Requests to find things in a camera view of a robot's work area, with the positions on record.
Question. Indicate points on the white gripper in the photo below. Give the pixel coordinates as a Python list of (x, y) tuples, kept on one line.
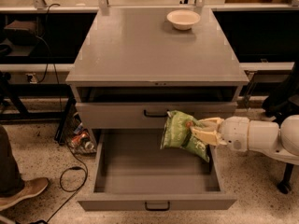
[(234, 133)]

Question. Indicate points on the green jalapeno chip bag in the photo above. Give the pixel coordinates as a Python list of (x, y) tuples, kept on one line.
[(178, 133)]

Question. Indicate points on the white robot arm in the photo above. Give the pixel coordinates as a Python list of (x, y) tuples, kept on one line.
[(279, 142)]

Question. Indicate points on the open grey bottom drawer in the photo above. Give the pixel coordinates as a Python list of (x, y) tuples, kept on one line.
[(131, 169)]

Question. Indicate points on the grey drawer cabinet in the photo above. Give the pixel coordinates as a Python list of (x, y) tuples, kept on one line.
[(135, 55)]

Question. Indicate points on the closed grey upper drawer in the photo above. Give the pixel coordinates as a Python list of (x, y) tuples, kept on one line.
[(130, 115)]

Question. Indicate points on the black rolling chair base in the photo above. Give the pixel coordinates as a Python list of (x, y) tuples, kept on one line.
[(283, 100)]

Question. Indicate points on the white bowl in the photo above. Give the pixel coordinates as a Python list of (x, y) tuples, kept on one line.
[(183, 19)]

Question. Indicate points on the dark box on shelf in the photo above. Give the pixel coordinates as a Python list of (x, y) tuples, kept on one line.
[(23, 33)]

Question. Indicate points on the black upper drawer handle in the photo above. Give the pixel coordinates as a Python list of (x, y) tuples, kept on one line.
[(148, 114)]

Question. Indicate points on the black drawer handle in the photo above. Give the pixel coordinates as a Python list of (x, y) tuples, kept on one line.
[(148, 114), (157, 207)]

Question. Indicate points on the black lower drawer handle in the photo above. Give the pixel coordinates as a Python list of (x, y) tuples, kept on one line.
[(157, 207)]

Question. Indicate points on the wire basket with cans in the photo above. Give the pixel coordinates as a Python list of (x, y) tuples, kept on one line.
[(75, 135)]

